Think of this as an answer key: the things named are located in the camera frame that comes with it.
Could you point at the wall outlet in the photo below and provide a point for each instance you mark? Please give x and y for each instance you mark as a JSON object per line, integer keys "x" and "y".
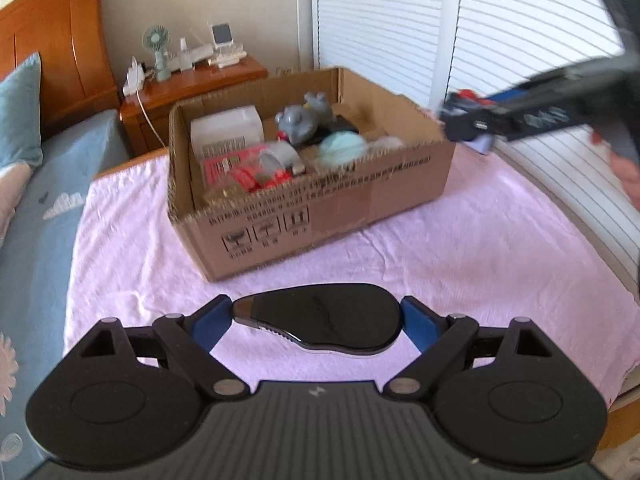
{"x": 282, "y": 71}

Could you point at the black flat case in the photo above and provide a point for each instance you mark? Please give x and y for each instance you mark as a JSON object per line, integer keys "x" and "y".
{"x": 346, "y": 124}

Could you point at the blue bedsheet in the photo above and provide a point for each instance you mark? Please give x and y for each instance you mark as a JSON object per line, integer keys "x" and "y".
{"x": 45, "y": 240}

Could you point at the red packet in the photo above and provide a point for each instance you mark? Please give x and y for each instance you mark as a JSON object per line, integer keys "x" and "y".
{"x": 225, "y": 162}

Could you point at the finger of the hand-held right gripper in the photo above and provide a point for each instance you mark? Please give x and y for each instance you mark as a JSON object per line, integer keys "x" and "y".
{"x": 507, "y": 95}
{"x": 470, "y": 122}

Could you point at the pink blanket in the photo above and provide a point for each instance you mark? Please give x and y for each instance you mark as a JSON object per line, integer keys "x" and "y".
{"x": 12, "y": 195}

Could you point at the white power strip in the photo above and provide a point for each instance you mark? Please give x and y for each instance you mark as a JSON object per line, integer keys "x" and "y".
{"x": 132, "y": 80}

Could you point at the clear plastic cup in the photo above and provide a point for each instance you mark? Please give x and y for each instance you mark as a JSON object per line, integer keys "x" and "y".
{"x": 280, "y": 160}

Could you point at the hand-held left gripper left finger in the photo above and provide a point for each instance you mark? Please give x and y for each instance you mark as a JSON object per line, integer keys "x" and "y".
{"x": 210, "y": 327}

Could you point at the blue toy with red parts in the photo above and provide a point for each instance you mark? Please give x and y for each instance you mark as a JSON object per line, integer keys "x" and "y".
{"x": 470, "y": 96}

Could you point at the white louvred closet doors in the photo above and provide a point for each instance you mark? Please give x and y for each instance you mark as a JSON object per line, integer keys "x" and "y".
{"x": 390, "y": 20}

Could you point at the cardboard box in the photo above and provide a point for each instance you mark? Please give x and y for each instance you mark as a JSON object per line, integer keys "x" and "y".
{"x": 310, "y": 215}

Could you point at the grey toy hippo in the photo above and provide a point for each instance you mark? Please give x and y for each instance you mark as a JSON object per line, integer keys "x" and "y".
{"x": 300, "y": 120}

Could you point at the person's right hand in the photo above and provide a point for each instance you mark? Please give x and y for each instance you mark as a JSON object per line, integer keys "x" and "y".
{"x": 627, "y": 176}

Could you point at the blue pillow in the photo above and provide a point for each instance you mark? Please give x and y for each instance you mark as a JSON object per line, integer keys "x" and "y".
{"x": 20, "y": 115}

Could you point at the pink towel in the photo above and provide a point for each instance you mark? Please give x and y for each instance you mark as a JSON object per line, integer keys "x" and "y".
{"x": 450, "y": 240}

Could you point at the white box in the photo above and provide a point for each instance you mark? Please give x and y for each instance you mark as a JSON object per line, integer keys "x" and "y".
{"x": 225, "y": 127}

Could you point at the wooden headboard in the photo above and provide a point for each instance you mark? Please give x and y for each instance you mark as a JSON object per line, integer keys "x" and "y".
{"x": 55, "y": 45}

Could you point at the small green desk fan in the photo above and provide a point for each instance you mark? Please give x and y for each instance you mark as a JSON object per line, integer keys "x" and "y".
{"x": 156, "y": 40}

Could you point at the wooden nightstand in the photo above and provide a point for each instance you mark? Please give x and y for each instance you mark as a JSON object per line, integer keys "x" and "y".
{"x": 200, "y": 85}

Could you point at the small white spray bottle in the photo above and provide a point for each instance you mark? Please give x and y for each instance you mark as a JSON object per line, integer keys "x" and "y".
{"x": 184, "y": 57}

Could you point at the white phone stand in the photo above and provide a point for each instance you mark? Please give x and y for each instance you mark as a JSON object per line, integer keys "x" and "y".
{"x": 221, "y": 35}

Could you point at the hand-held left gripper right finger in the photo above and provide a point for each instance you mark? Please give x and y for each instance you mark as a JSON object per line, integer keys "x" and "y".
{"x": 421, "y": 325}

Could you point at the black computer mouse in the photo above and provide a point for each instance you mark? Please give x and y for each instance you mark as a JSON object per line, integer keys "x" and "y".
{"x": 330, "y": 317}

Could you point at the white remote control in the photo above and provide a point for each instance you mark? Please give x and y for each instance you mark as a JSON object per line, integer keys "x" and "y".
{"x": 227, "y": 58}

